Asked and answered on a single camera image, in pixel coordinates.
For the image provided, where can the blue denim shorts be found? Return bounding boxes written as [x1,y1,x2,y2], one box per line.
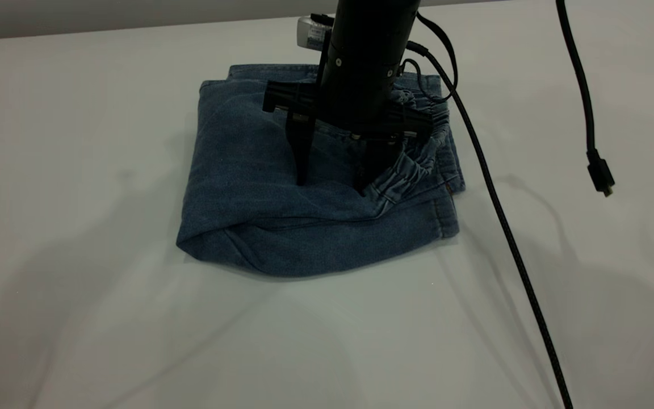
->
[175,62,467,279]

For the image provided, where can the black cable with plug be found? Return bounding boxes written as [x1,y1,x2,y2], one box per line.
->
[555,0,615,198]

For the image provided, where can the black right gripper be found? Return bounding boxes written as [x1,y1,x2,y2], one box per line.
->
[263,81,434,197]

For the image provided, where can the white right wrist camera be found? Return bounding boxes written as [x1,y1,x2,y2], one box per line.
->
[297,15,333,49]

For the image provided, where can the black braided cable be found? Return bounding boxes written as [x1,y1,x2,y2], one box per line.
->
[405,40,575,409]

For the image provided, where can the thin black cable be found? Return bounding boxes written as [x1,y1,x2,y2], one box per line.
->
[401,12,459,104]

